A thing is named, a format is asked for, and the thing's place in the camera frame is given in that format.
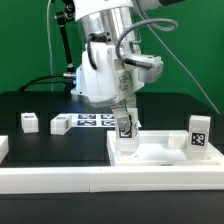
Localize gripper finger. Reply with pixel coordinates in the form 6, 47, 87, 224
111, 101, 131, 138

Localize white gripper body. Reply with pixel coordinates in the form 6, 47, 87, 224
82, 43, 144, 104

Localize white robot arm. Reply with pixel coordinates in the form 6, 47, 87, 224
71, 0, 183, 134

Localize fiducial marker sheet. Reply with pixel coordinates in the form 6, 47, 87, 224
72, 113, 115, 127

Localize white left barrier piece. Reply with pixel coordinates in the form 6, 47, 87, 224
0, 136, 9, 163

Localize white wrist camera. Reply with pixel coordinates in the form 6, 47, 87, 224
137, 55, 164, 83

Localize grey cable left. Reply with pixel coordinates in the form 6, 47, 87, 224
46, 0, 55, 92

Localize grey cable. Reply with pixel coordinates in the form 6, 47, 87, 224
46, 0, 55, 92
146, 23, 221, 115

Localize grey cable right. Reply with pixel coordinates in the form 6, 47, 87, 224
146, 23, 221, 115

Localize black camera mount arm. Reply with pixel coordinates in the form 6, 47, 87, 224
55, 0, 76, 87

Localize black cables at base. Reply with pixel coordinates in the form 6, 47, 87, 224
18, 73, 77, 93

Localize white front barrier wall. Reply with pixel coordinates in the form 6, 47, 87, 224
0, 166, 224, 194

